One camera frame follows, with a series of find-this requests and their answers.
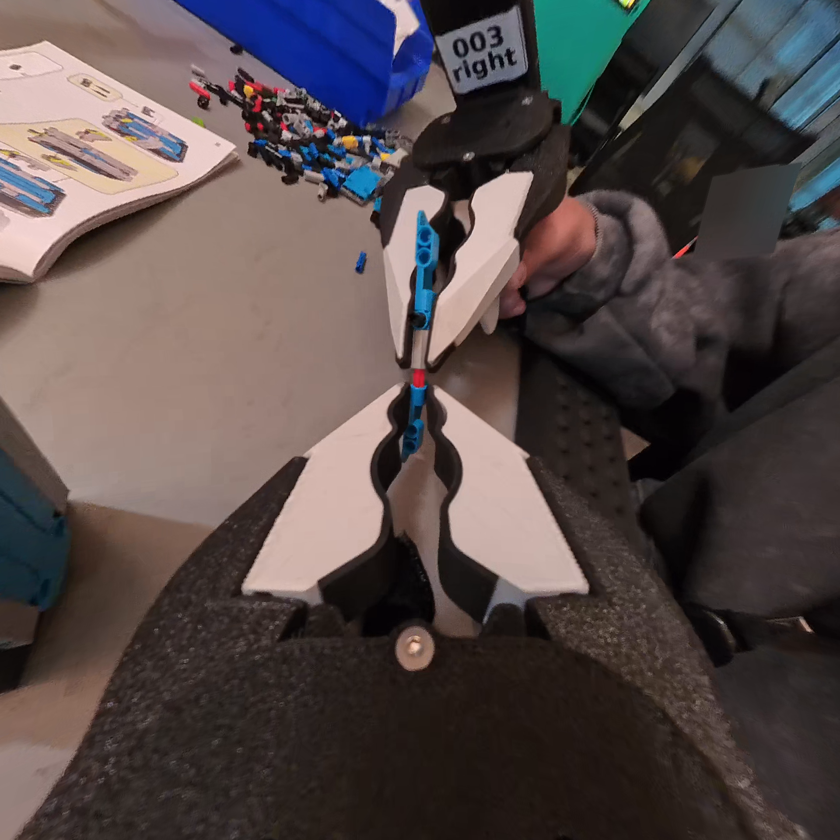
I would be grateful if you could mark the instruction booklet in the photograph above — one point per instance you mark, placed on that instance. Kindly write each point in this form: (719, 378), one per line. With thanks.
(92, 158)

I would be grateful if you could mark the grey axle with red end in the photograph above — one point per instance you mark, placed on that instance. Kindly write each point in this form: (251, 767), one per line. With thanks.
(419, 361)

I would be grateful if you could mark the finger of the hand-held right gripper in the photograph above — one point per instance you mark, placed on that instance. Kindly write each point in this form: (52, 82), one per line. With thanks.
(479, 269)
(403, 282)

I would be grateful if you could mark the grey desk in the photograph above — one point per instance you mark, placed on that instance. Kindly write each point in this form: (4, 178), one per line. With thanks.
(197, 368)

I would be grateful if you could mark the small blue connector brick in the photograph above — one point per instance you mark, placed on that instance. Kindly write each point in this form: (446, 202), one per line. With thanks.
(411, 423)

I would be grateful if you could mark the black blue brick model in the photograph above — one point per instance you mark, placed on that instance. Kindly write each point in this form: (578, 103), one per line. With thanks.
(26, 538)

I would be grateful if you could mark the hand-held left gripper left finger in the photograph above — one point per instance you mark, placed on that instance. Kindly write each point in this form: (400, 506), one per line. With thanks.
(322, 525)

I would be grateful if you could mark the large blue brick panel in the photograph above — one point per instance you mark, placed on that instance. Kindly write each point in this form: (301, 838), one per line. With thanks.
(427, 269)

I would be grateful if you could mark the person's right forearm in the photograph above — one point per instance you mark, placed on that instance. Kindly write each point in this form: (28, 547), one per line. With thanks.
(683, 315)

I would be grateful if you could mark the blue plastic bin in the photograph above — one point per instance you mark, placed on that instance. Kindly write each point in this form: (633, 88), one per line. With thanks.
(328, 46)

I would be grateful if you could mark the black perforated panel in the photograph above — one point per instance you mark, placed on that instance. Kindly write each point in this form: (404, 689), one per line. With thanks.
(578, 407)

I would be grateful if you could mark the teal plastic panel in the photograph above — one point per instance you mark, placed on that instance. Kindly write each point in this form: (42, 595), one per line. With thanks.
(584, 53)

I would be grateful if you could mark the person's right hand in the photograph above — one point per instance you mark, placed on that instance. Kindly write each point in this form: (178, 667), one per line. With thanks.
(551, 256)

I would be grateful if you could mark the pile of small bricks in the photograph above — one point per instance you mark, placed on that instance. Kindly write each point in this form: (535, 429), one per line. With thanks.
(309, 138)

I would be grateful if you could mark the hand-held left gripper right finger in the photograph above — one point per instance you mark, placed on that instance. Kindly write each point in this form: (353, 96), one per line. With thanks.
(519, 525)

